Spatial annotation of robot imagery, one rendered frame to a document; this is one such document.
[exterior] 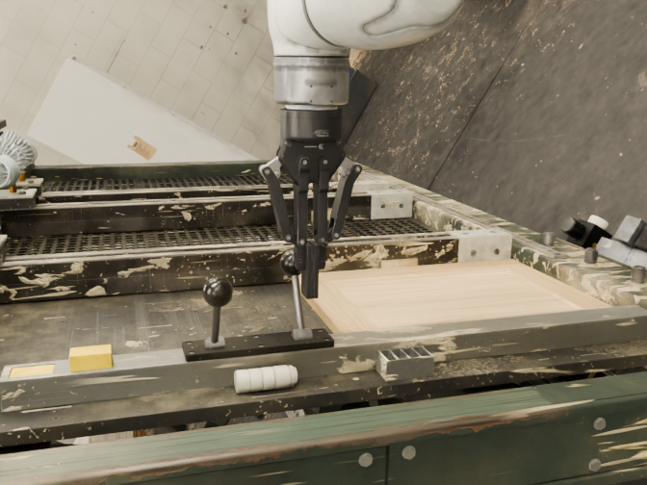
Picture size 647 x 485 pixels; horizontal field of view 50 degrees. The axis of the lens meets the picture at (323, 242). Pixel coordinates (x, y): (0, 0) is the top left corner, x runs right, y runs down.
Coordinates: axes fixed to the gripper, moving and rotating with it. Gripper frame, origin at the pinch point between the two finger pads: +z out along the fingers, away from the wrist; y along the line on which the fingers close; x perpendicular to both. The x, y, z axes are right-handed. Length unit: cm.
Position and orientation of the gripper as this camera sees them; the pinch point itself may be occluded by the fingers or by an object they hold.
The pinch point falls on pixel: (309, 268)
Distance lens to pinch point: 88.8
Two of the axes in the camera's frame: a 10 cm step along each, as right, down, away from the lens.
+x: -2.8, -2.3, 9.3
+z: -0.1, 9.7, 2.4
